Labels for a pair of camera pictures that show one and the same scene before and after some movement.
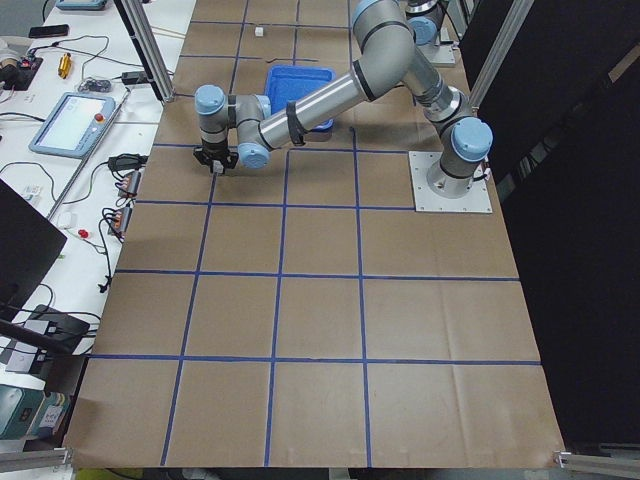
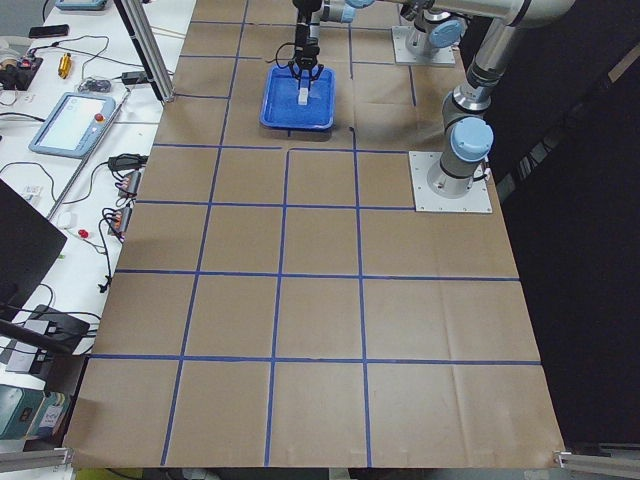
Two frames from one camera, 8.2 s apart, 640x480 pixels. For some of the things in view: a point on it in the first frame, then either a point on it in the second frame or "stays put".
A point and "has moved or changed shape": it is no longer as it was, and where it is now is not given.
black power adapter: [134, 77] stays put
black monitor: [29, 245] stays put
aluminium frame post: [147, 48] stays put
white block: [217, 166] has moved or changed shape
